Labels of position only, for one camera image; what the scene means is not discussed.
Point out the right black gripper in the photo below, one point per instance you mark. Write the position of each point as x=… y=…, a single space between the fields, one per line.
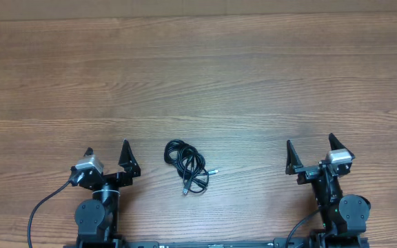
x=308 y=173

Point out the cardboard back panel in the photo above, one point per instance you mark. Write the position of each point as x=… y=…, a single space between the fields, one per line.
x=21 y=10

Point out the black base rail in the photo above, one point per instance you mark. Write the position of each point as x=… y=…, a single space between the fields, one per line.
x=275 y=243

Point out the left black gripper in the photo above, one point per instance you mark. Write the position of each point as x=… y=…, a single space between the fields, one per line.
x=130 y=168

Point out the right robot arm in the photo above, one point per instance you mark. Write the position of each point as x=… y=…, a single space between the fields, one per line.
x=344 y=217

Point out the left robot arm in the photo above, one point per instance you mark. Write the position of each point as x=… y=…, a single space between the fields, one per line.
x=98 y=218

